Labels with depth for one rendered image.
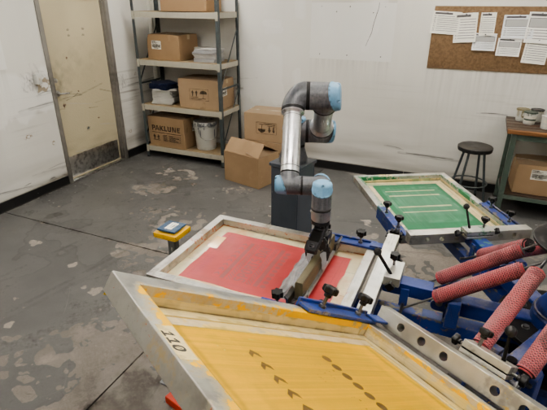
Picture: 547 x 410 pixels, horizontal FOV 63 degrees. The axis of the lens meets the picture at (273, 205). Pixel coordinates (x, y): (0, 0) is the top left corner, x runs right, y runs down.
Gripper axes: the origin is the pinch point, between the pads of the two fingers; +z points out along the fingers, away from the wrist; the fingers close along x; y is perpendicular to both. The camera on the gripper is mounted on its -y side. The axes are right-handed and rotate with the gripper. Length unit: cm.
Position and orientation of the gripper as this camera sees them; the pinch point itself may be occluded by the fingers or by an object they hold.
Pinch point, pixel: (316, 267)
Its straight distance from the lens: 178.8
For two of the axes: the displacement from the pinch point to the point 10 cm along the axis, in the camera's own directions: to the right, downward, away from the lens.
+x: -9.2, -1.7, 3.6
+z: -0.1, 9.1, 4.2
